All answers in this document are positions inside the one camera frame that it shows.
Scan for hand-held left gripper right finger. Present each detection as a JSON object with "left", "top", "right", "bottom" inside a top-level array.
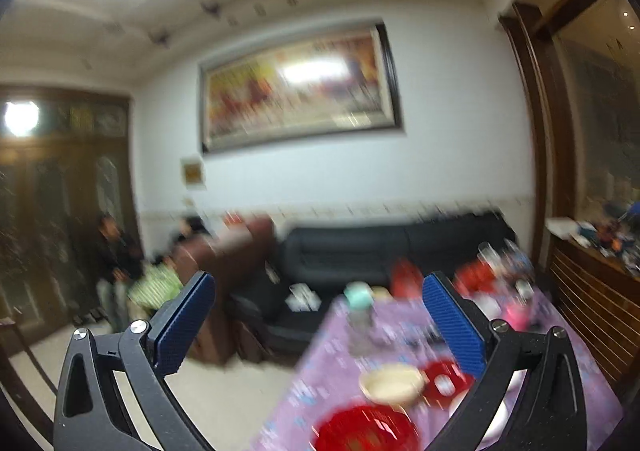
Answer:
[{"left": 422, "top": 272, "right": 586, "bottom": 451}]

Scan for wooden sideboard cabinet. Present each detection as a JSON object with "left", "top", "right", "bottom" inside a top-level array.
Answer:
[{"left": 545, "top": 216, "right": 640, "bottom": 407}]

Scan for large red plate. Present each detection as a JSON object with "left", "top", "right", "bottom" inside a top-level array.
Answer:
[{"left": 310, "top": 405, "right": 418, "bottom": 451}]

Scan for dark wooden double door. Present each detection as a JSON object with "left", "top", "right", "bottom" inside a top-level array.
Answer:
[{"left": 0, "top": 86, "right": 141, "bottom": 347}]

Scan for small red plate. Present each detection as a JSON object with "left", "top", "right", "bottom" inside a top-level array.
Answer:
[{"left": 422, "top": 358, "right": 476, "bottom": 399}]

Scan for purple floral tablecloth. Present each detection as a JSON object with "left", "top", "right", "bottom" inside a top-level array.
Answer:
[{"left": 250, "top": 251, "right": 626, "bottom": 451}]

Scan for white papers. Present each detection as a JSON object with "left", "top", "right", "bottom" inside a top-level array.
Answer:
[{"left": 285, "top": 283, "right": 321, "bottom": 309}]

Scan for black leather sofa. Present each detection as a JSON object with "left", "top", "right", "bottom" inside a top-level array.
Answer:
[{"left": 227, "top": 211, "right": 518, "bottom": 364}]

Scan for framed landscape painting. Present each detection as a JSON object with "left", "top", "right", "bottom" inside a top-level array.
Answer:
[{"left": 199, "top": 20, "right": 405, "bottom": 154}]

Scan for assorted clutter pile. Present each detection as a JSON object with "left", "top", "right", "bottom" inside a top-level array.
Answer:
[{"left": 547, "top": 201, "right": 640, "bottom": 277}]

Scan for glass bottle with teal lid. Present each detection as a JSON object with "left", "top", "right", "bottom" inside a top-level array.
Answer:
[{"left": 345, "top": 281, "right": 378, "bottom": 357}]

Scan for pink knitted sleeve thermos bottle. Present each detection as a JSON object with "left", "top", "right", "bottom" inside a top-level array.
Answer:
[{"left": 502, "top": 303, "right": 531, "bottom": 332}]

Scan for beige bowl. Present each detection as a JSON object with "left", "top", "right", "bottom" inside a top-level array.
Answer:
[{"left": 359, "top": 363, "right": 426, "bottom": 407}]

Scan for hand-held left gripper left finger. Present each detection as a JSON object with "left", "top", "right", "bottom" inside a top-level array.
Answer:
[{"left": 52, "top": 271, "right": 216, "bottom": 451}]

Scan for brown leather armchair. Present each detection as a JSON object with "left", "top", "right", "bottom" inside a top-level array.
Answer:
[{"left": 172, "top": 216, "right": 276, "bottom": 367}]

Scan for dark wooden door frame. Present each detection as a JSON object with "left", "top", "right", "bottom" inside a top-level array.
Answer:
[{"left": 500, "top": 4, "right": 576, "bottom": 282}]

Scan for small framed wall picture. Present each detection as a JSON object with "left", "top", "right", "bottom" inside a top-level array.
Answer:
[{"left": 180, "top": 156, "right": 207, "bottom": 189}]

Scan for red bag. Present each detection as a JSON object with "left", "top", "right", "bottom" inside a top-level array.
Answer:
[{"left": 390, "top": 258, "right": 426, "bottom": 302}]

